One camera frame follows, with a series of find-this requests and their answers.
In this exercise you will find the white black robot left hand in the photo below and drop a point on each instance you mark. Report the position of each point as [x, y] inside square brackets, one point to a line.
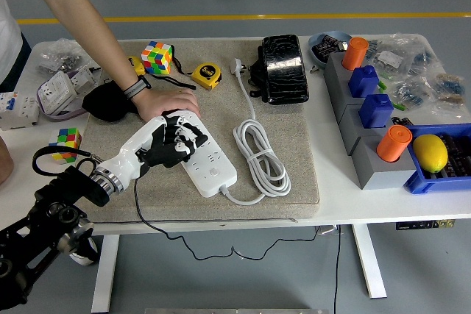
[129, 154]

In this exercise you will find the person's left hand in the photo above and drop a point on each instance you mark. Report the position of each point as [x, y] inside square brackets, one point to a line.
[165, 100]

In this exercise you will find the black power adapter plug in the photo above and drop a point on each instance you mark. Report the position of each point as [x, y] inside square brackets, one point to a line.
[170, 162]

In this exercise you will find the white power strip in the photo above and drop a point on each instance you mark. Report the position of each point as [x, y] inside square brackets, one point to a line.
[213, 163]

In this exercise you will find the person's right forearm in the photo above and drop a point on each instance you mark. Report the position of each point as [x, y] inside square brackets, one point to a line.
[5, 161]

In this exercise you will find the person's left forearm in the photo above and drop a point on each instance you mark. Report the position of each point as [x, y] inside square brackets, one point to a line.
[73, 12]

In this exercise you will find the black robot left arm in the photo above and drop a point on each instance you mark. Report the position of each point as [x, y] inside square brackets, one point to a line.
[70, 185]

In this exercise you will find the grey black wrist band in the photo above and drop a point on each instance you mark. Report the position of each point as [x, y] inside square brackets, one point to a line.
[137, 86]

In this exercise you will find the yellow tape measure black label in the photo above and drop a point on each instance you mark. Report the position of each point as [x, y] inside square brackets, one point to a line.
[139, 67]

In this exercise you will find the large colourful puzzle cube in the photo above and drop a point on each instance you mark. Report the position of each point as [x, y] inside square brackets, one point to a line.
[157, 57]

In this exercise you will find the yellow tape measure round label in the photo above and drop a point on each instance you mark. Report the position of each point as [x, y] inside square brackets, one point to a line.
[206, 75]

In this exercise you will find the black cloth pouch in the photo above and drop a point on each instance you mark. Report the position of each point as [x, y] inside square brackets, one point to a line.
[106, 102]

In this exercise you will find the grey-brown mat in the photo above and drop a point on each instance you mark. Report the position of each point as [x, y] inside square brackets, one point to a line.
[221, 115]

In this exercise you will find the small colourful puzzle cube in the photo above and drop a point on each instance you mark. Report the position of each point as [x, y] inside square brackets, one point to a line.
[64, 141]

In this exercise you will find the clear bag metal parts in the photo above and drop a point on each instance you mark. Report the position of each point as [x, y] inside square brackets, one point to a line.
[59, 58]

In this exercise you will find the white circuit breaker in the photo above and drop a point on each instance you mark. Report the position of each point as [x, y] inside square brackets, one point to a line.
[18, 108]

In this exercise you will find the white table leg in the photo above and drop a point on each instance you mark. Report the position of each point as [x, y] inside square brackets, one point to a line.
[369, 262]
[105, 273]

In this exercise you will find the glossy black case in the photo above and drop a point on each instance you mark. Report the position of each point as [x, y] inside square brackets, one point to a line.
[285, 67]

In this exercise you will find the small metal clip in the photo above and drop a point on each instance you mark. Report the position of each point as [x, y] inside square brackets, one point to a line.
[313, 68]

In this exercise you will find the blue bowl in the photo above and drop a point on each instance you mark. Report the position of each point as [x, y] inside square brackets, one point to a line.
[313, 40]

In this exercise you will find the person's torso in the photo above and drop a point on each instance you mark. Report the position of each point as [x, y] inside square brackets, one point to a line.
[9, 42]

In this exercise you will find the black components in bowl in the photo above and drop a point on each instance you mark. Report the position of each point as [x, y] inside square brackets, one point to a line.
[325, 47]

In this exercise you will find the grey holder block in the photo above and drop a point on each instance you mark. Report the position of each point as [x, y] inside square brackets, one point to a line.
[382, 178]
[342, 95]
[351, 126]
[333, 67]

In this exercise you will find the orange cylinder peg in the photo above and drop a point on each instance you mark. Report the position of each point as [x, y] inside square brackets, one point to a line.
[355, 53]
[392, 143]

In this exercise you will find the blue block peg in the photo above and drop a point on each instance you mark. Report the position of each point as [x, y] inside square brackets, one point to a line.
[362, 80]
[375, 110]

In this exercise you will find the green plastic peg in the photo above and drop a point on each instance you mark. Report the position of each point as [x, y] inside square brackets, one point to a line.
[399, 106]
[382, 85]

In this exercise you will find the clear bag white label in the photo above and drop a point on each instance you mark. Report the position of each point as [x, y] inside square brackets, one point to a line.
[390, 58]

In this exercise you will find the loose black capacitors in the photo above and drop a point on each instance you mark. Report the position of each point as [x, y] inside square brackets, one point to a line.
[401, 121]

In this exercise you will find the clear bag blue resistors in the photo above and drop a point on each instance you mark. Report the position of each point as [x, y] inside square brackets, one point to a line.
[412, 93]
[450, 86]

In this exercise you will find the blue plastic bin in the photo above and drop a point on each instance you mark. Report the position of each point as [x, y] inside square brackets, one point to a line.
[423, 181]

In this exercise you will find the yellow lemon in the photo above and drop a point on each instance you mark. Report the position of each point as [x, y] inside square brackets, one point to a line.
[430, 154]

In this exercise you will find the black table control panel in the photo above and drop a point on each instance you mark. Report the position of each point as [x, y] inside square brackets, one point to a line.
[416, 224]

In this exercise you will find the black components in bin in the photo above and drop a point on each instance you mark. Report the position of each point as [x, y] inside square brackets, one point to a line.
[458, 156]

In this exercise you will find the white wall socket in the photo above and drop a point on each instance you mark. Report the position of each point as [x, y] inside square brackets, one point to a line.
[84, 76]
[55, 89]

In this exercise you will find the grey under-table bracket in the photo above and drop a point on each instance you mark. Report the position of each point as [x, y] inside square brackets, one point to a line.
[329, 230]

